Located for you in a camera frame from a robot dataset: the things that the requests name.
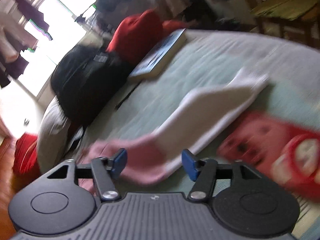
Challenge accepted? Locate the pink and white sweater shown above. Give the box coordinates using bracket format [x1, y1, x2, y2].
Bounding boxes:
[78, 68, 269, 186]

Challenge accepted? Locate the wooden chair with clothes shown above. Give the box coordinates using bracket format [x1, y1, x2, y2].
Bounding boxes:
[245, 0, 319, 47]

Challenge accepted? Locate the clothes rack with garments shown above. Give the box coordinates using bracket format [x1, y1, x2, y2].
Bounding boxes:
[75, 0, 152, 33]

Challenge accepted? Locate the red quilt left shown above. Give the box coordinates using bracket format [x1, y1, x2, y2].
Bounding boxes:
[12, 133, 41, 180]

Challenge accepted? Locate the red quilt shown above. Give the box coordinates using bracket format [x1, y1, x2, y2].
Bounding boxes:
[106, 9, 188, 66]
[12, 133, 41, 180]

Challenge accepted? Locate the grey green pillow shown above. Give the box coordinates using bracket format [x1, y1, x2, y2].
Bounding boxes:
[36, 97, 71, 174]

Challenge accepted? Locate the red flat case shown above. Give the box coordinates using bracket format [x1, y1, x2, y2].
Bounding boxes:
[217, 112, 319, 202]

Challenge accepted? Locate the black backpack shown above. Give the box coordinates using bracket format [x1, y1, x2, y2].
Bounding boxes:
[50, 44, 133, 128]

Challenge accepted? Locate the green plaid bed blanket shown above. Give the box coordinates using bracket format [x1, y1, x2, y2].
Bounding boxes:
[77, 30, 319, 239]

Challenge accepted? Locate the blue white book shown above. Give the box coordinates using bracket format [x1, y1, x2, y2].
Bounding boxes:
[129, 29, 187, 82]

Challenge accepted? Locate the red quilt right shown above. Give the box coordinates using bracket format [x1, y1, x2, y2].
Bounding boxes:
[106, 9, 188, 66]

